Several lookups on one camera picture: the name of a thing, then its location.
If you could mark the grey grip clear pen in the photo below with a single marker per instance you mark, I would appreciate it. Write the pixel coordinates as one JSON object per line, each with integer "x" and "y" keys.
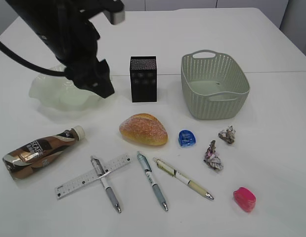
{"x": 109, "y": 191}

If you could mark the paper ball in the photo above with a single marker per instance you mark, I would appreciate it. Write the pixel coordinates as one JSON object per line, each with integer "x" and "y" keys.
{"x": 228, "y": 135}
{"x": 211, "y": 157}

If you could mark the pale green plastic basket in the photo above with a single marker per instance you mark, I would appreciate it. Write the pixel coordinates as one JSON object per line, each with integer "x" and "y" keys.
{"x": 214, "y": 87}

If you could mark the cream green pen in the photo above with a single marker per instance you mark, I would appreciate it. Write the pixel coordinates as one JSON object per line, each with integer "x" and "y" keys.
{"x": 182, "y": 178}

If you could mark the blue clip grey pen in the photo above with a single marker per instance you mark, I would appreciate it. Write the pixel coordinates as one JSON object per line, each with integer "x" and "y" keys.
{"x": 155, "y": 187}

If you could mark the brown coffee drink bottle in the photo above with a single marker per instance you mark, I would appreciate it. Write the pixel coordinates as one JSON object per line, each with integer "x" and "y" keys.
{"x": 32, "y": 157}

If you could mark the sugared bread roll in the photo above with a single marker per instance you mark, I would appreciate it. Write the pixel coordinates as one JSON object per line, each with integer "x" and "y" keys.
{"x": 145, "y": 129}

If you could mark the clear plastic ruler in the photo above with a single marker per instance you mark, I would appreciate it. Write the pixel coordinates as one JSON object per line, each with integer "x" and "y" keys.
{"x": 83, "y": 180}

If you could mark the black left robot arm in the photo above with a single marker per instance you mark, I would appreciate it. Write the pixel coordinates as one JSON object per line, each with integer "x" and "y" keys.
{"x": 36, "y": 14}

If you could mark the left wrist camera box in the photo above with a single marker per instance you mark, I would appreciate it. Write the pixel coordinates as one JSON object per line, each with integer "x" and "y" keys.
{"x": 114, "y": 10}

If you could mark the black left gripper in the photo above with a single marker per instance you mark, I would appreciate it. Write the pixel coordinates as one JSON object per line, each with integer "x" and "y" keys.
{"x": 76, "y": 48}

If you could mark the blue pencil sharpener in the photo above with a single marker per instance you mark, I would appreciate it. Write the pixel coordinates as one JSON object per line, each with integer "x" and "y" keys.
{"x": 186, "y": 138}

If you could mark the black perforated pen holder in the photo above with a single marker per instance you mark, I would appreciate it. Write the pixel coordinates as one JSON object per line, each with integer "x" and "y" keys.
{"x": 143, "y": 75}

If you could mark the pink pencil sharpener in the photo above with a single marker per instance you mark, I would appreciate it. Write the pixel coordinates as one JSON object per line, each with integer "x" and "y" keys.
{"x": 245, "y": 199}

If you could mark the pale green wavy glass bowl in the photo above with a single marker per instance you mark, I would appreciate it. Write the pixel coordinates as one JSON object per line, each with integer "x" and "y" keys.
{"x": 61, "y": 94}

